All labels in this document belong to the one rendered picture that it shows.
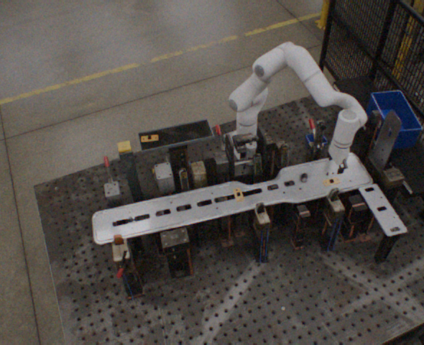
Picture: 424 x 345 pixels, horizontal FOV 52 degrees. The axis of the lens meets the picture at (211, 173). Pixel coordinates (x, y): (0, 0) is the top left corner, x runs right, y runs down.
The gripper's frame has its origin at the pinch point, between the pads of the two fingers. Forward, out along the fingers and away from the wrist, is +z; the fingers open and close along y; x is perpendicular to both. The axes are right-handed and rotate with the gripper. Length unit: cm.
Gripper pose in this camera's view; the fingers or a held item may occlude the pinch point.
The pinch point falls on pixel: (335, 164)
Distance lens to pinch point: 215.5
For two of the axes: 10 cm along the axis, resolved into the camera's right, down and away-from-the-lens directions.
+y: 2.5, 7.3, -6.4
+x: 9.7, -2.1, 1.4
